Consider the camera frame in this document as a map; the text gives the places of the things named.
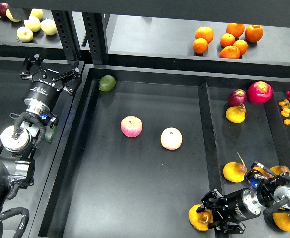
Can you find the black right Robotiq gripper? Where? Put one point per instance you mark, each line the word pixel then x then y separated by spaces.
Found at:
pixel 233 209

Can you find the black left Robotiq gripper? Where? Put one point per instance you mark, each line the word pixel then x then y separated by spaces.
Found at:
pixel 45 84

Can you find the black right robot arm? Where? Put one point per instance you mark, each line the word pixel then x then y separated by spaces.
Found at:
pixel 268 194

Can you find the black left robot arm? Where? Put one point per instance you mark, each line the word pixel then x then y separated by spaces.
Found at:
pixel 18 142

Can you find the yellow pear with long stem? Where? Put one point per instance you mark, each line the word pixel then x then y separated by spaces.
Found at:
pixel 235 171

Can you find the pale yellow pear front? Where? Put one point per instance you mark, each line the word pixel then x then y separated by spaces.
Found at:
pixel 24 34

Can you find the pale yellow pear middle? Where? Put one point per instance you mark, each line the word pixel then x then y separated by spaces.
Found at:
pixel 33 23

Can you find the green avocado at tray corner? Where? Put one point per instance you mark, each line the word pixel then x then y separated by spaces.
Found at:
pixel 107 83

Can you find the yellow pear middle right tray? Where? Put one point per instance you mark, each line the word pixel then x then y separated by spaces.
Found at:
pixel 262 171

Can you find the pale yellow pear top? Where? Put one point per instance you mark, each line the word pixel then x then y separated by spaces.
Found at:
pixel 38 13

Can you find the pale yellow pear under label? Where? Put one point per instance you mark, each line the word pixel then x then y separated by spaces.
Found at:
pixel 10 17

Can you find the black left tray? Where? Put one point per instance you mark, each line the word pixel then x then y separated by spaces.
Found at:
pixel 54 161

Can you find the black tray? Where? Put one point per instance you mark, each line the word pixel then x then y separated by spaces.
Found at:
pixel 106 181
pixel 210 142
pixel 54 161

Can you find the dark red apple on shelf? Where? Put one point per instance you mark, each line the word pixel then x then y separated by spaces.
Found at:
pixel 3 9

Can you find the pale peach apple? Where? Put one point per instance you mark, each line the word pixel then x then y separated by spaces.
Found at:
pixel 171 138

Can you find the black right tray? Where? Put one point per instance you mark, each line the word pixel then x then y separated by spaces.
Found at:
pixel 210 142

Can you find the pink red apple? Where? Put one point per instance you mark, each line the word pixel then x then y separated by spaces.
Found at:
pixel 131 126

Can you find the black centre tray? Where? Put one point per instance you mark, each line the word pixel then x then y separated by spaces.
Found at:
pixel 106 181

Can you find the dark red apple right tray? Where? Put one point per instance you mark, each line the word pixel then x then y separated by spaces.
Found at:
pixel 237 97

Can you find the orange far left bottom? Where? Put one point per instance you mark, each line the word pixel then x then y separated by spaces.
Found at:
pixel 200 45

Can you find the orange far left top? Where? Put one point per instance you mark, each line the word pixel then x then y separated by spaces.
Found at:
pixel 205 33

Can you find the orange front of group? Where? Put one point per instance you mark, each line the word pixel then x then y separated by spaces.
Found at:
pixel 231 52

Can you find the orange right of centre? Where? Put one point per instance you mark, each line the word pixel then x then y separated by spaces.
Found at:
pixel 242 45

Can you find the small orange centre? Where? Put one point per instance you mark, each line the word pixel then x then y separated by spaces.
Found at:
pixel 227 39

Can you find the orange top right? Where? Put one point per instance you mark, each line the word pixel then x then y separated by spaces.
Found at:
pixel 254 33

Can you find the orange top centre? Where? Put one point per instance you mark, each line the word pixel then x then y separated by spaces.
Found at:
pixel 235 29

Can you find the black perforated rack post left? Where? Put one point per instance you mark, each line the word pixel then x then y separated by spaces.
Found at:
pixel 67 33

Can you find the black perforated rack post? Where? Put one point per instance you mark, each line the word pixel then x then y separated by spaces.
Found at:
pixel 67 33
pixel 95 26

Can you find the dark green avocado by wall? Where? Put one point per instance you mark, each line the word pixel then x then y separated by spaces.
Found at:
pixel 50 133

